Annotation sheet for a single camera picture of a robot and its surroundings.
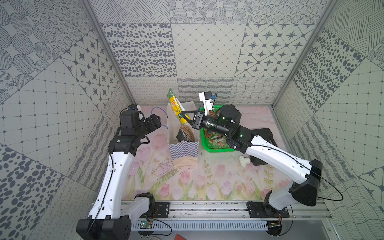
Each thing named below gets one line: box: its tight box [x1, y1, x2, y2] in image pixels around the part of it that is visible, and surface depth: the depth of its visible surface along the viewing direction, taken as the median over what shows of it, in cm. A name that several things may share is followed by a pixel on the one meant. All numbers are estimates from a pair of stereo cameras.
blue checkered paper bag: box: [167, 103, 200, 167], surface depth 78 cm
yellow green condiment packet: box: [167, 87, 191, 125], surface depth 59 cm
